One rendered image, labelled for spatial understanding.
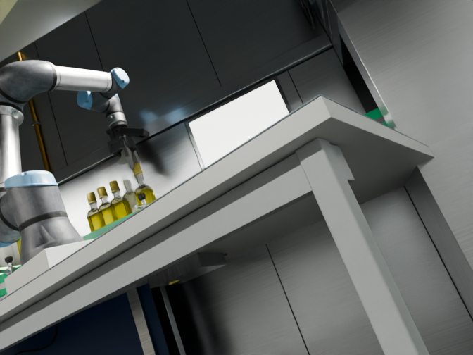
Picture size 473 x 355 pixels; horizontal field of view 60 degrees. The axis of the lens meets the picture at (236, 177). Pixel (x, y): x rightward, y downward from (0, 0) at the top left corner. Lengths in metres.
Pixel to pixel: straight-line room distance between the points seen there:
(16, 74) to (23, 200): 0.43
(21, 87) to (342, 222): 1.07
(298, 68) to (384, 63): 0.52
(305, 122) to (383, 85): 0.76
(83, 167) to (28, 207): 0.92
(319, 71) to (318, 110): 1.19
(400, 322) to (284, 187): 0.23
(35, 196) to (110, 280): 0.34
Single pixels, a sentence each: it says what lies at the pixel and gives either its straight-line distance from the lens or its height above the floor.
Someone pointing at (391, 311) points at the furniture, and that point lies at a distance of 0.56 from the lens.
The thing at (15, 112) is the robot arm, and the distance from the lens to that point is 1.42.
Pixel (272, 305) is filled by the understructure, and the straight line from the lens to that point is 1.62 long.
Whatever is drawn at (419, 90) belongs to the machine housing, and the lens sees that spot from 1.28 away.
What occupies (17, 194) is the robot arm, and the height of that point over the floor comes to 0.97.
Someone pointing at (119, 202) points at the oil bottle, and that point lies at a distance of 1.67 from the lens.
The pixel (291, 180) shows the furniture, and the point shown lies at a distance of 0.59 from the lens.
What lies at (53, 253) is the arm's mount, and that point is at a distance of 1.00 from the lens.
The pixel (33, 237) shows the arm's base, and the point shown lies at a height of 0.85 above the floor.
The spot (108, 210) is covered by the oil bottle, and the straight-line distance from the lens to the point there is 1.69.
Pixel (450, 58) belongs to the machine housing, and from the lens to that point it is 1.33.
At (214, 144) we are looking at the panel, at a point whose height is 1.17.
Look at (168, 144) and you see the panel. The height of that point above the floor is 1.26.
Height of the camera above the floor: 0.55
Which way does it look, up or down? 16 degrees up
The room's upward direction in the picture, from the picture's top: 21 degrees counter-clockwise
